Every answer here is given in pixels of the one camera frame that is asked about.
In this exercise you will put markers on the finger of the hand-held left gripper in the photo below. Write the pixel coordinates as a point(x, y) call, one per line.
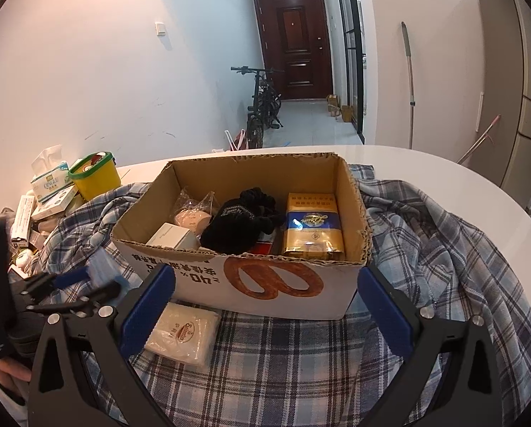
point(72, 278)
point(105, 292)

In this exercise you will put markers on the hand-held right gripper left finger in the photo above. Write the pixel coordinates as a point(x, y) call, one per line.
point(147, 311)

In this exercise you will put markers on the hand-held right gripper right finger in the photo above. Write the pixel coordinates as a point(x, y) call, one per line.
point(385, 311)

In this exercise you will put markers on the clear plastic bag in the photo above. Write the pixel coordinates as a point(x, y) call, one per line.
point(107, 267)

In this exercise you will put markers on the white wipes packet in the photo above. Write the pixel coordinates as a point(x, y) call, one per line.
point(185, 333)

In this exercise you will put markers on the pretzel print cardboard box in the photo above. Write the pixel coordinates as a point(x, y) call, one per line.
point(203, 284)

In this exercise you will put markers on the cream skincare box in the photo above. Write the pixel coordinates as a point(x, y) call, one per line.
point(172, 235)

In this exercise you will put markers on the peach puff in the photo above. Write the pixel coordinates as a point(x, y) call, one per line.
point(192, 220)

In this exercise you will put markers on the gold blue cigarette carton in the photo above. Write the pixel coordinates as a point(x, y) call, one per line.
point(314, 227)

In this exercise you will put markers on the black knit gloves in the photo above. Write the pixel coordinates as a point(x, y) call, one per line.
point(234, 227)

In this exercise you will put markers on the red white cigarette pack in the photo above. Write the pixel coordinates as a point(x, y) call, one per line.
point(263, 247)

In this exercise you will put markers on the person's left hand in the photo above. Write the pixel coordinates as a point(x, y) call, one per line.
point(9, 370)

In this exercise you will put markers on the white round case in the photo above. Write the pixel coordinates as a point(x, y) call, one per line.
point(24, 258)

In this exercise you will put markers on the tall white box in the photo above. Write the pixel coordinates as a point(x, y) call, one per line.
point(23, 220)

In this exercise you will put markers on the blue plaid cloth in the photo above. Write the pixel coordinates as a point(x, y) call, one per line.
point(425, 253)

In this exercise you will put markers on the white flat box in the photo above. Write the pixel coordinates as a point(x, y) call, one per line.
point(54, 204)

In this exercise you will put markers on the soft tissue pack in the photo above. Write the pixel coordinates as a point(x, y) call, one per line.
point(49, 182)

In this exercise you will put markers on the yellow bucket green rim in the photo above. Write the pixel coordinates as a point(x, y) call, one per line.
point(96, 182)

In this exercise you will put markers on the red white plastic bag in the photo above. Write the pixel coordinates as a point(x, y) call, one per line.
point(236, 140)

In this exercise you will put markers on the small cardboard floor box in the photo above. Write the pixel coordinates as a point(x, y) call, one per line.
point(346, 112)
point(332, 104)

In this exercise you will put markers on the black bicycle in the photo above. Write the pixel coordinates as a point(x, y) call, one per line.
point(259, 106)

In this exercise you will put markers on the beige refrigerator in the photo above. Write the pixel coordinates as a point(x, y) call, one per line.
point(514, 98)

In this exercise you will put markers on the black framed glass door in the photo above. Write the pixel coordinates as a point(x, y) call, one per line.
point(350, 53)

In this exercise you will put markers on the dark red entrance door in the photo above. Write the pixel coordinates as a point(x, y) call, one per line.
point(292, 44)

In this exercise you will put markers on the white wall fixture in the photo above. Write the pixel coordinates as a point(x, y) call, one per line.
point(479, 111)

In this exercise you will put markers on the white light switch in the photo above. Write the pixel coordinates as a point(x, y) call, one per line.
point(161, 29)

